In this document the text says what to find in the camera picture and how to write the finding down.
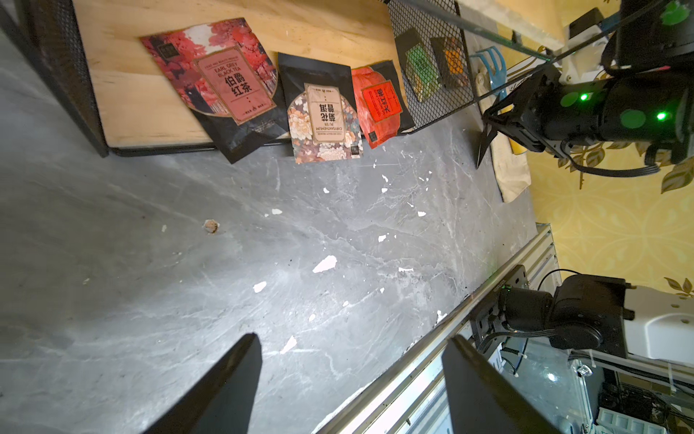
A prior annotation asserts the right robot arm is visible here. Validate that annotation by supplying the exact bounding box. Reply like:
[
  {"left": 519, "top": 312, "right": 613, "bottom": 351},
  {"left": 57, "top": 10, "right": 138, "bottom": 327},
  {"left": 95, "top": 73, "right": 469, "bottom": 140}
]
[{"left": 474, "top": 1, "right": 693, "bottom": 365}]

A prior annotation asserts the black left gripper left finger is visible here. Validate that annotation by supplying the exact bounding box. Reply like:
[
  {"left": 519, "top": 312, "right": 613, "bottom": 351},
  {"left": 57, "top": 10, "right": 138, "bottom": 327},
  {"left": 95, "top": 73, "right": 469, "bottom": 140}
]
[{"left": 146, "top": 333, "right": 262, "bottom": 433}]

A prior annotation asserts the black wire mesh shelf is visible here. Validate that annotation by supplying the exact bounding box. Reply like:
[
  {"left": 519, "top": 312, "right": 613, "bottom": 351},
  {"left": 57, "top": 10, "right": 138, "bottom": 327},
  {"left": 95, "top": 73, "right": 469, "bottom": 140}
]
[{"left": 13, "top": 0, "right": 560, "bottom": 158}]

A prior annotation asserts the orange label tea bag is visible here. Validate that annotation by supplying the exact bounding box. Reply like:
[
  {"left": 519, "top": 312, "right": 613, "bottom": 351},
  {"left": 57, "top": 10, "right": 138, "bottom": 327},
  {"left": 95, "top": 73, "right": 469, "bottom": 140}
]
[{"left": 430, "top": 36, "right": 470, "bottom": 90}]

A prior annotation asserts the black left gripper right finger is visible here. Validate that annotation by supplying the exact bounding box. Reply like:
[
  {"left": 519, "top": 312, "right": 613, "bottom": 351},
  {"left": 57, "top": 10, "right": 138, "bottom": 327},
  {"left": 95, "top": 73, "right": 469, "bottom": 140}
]
[{"left": 442, "top": 335, "right": 558, "bottom": 434}]

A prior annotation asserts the blue garden hand rake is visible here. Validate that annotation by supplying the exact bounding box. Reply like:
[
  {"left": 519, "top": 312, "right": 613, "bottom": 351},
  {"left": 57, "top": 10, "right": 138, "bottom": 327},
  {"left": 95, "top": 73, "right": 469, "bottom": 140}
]
[{"left": 471, "top": 46, "right": 507, "bottom": 99}]

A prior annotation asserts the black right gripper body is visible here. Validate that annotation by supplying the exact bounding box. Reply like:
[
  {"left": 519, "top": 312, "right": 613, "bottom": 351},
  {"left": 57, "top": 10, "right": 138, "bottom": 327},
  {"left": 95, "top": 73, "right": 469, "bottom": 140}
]
[{"left": 483, "top": 66, "right": 683, "bottom": 168}]

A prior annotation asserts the red tea bag lower shelf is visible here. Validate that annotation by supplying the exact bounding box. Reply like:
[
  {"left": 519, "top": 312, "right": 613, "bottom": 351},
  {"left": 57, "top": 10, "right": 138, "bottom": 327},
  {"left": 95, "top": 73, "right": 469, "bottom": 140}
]
[{"left": 352, "top": 61, "right": 415, "bottom": 149}]

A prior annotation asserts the green label tea bag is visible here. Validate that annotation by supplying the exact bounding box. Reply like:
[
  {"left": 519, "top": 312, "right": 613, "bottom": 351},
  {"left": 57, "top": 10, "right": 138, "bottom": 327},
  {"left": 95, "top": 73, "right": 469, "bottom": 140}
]
[{"left": 395, "top": 28, "right": 441, "bottom": 102}]

